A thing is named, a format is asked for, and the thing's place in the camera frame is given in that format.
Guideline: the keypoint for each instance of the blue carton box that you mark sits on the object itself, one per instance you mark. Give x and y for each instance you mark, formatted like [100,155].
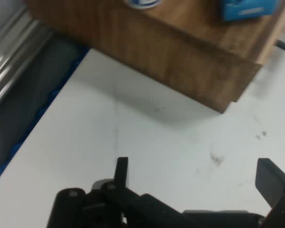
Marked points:
[247,9]

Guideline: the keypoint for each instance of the aluminium frame rail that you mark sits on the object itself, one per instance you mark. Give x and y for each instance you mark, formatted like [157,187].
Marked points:
[12,59]

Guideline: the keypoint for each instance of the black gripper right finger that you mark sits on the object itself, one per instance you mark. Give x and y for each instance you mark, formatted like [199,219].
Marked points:
[273,183]

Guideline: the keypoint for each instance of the blue wavy plastic strip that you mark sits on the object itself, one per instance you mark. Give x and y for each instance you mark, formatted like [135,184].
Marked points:
[50,95]

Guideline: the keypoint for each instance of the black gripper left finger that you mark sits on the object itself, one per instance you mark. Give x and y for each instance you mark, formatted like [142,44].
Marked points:
[114,204]

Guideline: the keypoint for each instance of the white bottle with blue cap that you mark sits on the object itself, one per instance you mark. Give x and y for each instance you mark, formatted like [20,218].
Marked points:
[142,3]

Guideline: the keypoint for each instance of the brown wooden cabinet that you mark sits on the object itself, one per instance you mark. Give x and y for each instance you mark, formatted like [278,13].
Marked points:
[156,47]

